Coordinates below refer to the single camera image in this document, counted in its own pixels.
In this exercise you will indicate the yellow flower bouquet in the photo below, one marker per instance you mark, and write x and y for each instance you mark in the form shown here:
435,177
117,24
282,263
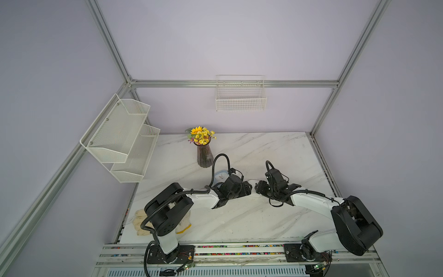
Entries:
200,136

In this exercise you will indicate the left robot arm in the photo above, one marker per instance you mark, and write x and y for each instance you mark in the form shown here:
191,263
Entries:
165,211

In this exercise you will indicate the white mesh shelf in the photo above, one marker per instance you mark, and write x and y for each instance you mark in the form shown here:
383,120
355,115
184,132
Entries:
112,135
135,167

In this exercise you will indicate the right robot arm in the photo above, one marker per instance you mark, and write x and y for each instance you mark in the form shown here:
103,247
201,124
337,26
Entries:
355,229

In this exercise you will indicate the blue alarm clock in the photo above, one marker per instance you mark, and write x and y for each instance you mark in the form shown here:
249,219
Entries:
220,177

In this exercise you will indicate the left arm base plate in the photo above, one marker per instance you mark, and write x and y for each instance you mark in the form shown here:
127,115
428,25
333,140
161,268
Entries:
180,255

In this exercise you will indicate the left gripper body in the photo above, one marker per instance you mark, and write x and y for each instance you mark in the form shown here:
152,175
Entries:
242,190

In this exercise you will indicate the white yellow cloth glove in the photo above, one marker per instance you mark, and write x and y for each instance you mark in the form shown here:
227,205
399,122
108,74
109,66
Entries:
140,216

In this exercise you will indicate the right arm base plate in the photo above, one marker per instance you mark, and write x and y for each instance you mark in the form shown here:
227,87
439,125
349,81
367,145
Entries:
294,252

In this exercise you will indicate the dark glass vase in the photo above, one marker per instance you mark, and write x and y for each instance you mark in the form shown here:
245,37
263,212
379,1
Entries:
204,156

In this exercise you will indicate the white wire wall basket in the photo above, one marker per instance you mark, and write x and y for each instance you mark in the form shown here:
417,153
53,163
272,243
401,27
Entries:
240,93

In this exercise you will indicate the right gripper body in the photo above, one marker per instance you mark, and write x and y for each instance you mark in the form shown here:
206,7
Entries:
266,190

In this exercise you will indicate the lower white mesh shelf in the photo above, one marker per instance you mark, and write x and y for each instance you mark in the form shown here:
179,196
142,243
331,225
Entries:
135,167

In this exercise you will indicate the upper white mesh shelf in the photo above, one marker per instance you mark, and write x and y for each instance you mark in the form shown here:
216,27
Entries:
112,135

